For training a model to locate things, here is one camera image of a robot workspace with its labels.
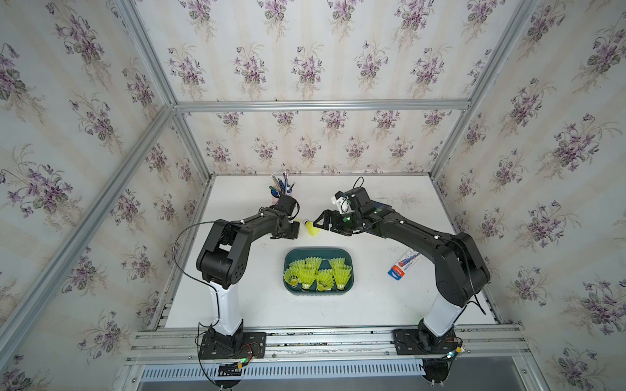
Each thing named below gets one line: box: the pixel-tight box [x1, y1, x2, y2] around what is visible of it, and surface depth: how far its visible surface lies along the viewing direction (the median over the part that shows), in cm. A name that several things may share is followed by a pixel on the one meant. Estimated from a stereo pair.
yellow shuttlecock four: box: [316, 268, 336, 292], surface depth 84 cm
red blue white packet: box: [387, 248, 421, 282], surface depth 90 cm
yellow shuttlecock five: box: [283, 266, 302, 288], surface depth 85 cm
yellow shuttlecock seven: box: [304, 256, 323, 270], surface depth 88 cm
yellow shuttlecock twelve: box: [332, 264, 353, 291], surface depth 84 cm
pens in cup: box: [268, 171, 296, 198], surface depth 103 cm
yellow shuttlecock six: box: [288, 259, 305, 270], surface depth 87 cm
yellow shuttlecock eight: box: [328, 256, 346, 270], surface depth 88 cm
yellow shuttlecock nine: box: [299, 264, 319, 291], surface depth 83 cm
